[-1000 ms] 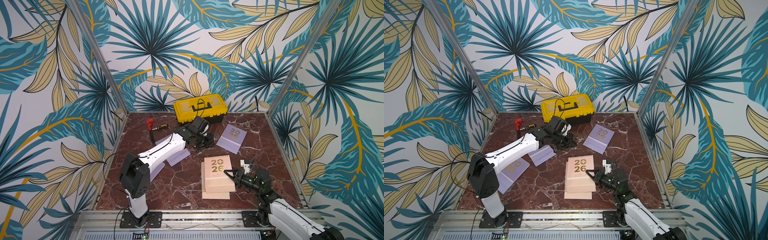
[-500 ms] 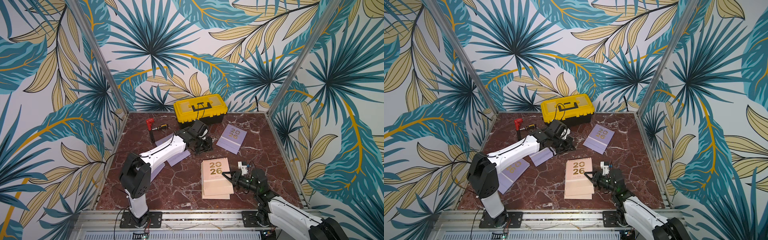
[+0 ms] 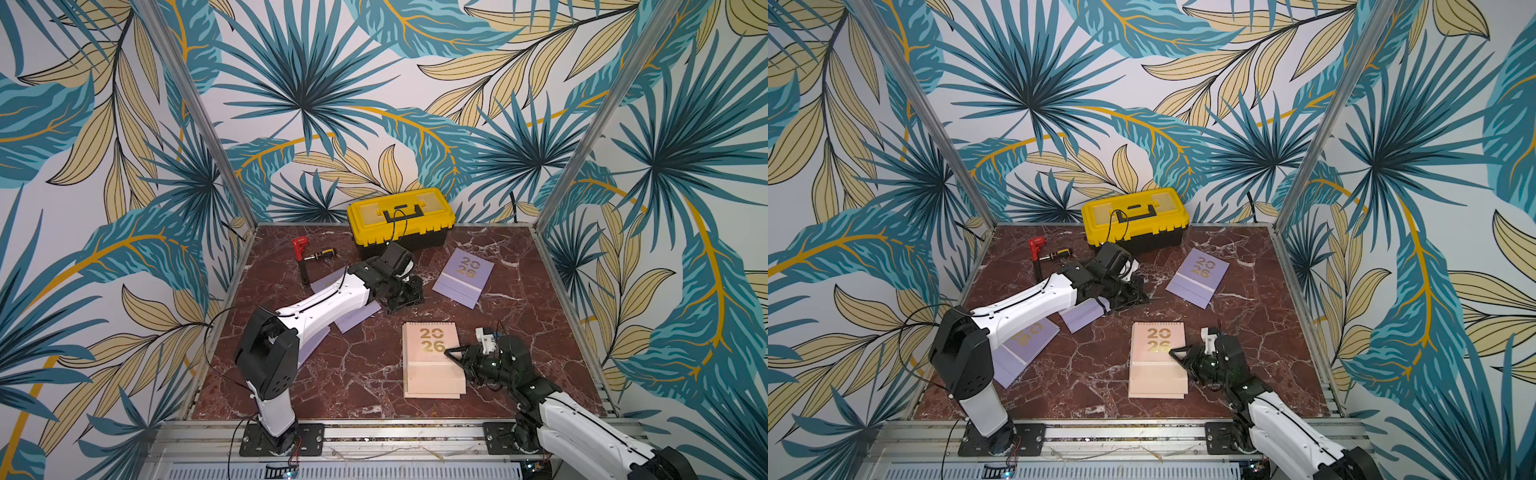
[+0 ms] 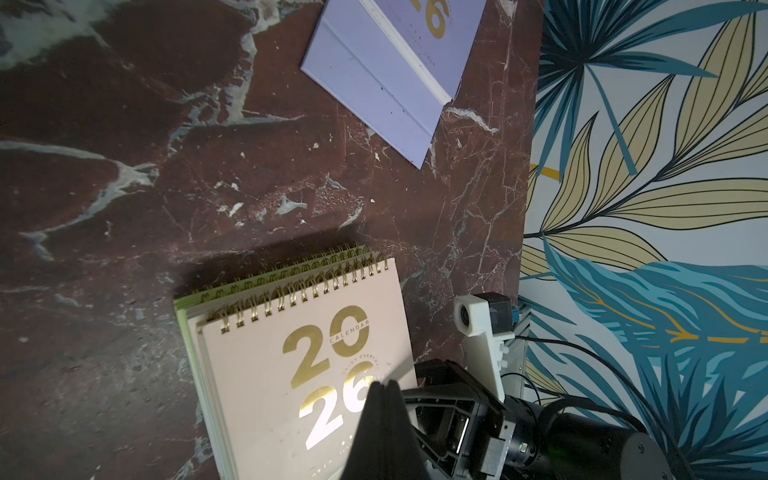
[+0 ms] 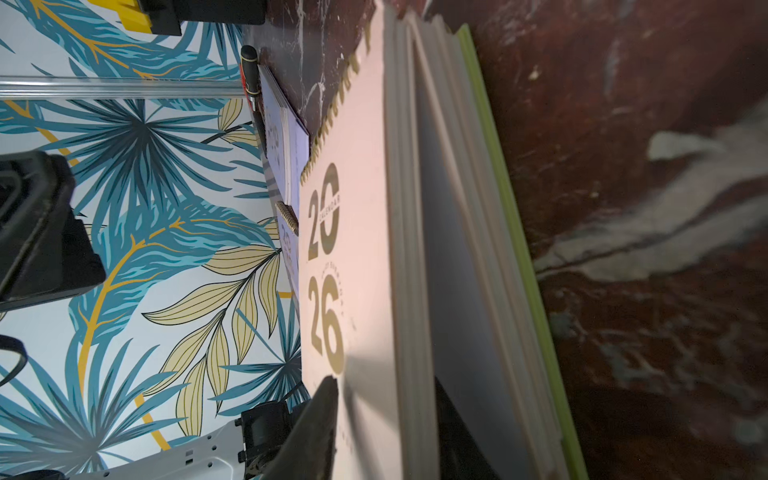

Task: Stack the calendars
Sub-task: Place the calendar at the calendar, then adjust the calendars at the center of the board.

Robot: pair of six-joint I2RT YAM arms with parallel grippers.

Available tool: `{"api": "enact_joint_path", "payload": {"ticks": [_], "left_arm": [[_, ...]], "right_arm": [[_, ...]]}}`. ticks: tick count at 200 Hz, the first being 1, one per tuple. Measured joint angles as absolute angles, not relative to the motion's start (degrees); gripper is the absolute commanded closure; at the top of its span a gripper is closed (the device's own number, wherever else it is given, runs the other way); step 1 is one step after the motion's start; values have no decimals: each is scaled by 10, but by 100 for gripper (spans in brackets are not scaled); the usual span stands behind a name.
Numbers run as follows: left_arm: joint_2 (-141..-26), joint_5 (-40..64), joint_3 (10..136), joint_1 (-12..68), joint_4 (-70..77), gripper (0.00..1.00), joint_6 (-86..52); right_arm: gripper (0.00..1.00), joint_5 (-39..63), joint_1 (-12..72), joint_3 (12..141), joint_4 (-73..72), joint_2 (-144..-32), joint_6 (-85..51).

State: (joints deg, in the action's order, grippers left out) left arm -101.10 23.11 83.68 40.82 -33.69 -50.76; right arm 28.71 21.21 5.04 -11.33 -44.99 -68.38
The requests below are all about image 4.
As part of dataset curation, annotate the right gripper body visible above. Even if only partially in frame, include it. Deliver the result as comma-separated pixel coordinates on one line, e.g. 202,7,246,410
403,360,540,479

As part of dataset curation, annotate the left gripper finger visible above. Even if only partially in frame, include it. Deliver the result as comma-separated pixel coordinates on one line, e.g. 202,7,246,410
341,380,429,480

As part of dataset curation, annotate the green calendar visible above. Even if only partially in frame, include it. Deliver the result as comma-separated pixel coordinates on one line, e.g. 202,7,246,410
173,244,373,480

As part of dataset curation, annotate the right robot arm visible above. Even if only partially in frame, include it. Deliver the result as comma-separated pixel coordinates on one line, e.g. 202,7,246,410
403,360,673,479

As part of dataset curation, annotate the purple calendar back right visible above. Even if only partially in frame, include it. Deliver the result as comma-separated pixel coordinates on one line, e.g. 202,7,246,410
301,0,485,167

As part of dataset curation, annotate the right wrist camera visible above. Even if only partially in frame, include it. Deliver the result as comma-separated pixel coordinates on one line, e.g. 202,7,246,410
453,292,520,401

